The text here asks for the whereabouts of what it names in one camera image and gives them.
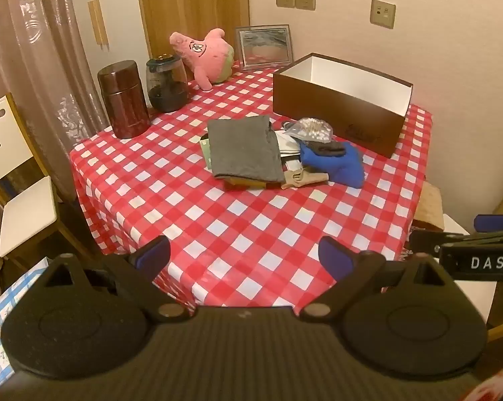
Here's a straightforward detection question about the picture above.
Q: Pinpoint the green white paper box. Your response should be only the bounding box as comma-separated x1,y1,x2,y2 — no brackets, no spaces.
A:
199,133,214,172

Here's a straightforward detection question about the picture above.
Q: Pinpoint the white wooden chair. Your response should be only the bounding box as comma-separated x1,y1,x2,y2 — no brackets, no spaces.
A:
0,93,89,268

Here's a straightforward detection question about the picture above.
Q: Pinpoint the brown metal canister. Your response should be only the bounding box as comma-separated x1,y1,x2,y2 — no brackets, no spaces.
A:
98,60,151,139

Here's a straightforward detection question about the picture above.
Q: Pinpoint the red white checked tablecloth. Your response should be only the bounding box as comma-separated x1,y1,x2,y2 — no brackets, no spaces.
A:
70,60,434,314

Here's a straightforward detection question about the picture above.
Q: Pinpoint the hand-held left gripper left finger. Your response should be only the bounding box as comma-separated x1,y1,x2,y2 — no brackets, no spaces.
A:
41,236,192,322

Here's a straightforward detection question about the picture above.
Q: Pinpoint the brown cardboard box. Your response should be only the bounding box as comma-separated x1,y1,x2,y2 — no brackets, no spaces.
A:
272,53,414,159

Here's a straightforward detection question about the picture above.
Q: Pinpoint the tan woven cushion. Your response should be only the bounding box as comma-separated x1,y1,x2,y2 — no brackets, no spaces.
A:
412,181,444,230

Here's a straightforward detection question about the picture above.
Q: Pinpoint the wooden door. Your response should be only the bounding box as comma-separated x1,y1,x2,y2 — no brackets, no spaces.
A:
134,0,250,68

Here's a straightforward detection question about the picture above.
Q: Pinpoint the blue white checked cloth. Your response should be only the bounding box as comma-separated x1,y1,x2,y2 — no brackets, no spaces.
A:
0,257,49,381

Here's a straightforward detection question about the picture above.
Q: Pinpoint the brown sheer curtain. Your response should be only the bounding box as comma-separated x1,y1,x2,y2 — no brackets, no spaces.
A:
0,0,110,201

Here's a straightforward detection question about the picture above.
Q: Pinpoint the gray cloth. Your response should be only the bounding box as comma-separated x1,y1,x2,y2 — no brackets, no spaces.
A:
207,115,286,183

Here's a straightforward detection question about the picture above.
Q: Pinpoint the red white printed cloth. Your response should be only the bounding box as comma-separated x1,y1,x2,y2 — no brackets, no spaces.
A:
465,368,503,401

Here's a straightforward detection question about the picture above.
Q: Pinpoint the clear bag of cotton swabs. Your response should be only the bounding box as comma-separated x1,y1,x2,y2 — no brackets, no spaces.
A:
283,118,333,143

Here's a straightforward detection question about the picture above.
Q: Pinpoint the glass jar with dark lid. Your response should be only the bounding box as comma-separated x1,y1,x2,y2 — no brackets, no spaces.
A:
146,55,189,113

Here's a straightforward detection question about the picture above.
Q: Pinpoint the beige wall data socket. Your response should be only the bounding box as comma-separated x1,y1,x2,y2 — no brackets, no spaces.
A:
371,0,396,30

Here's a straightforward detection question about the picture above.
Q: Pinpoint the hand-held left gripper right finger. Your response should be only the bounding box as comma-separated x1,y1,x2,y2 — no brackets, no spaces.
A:
302,236,455,321

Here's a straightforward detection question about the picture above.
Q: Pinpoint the clear framed sand picture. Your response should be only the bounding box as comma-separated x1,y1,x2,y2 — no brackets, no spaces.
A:
235,25,294,72

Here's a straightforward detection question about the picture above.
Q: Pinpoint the dark gray knit glove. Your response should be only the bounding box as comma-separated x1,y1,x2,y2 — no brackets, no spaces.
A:
306,140,347,158

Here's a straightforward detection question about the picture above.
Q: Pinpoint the pink starfish plush toy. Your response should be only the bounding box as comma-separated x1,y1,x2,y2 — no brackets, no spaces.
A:
169,28,235,91

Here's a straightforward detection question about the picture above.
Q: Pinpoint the wooden wall strip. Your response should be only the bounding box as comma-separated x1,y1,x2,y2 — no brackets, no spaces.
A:
88,0,110,51

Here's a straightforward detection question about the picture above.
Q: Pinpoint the blue fleece cloth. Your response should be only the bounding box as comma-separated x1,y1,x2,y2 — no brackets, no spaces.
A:
299,140,365,188

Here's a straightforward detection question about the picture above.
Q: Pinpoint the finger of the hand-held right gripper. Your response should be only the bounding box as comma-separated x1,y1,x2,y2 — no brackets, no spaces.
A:
474,214,503,235
408,228,479,256

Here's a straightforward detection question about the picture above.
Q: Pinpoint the brown flat board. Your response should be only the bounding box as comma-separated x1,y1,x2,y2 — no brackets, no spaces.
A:
224,176,283,189

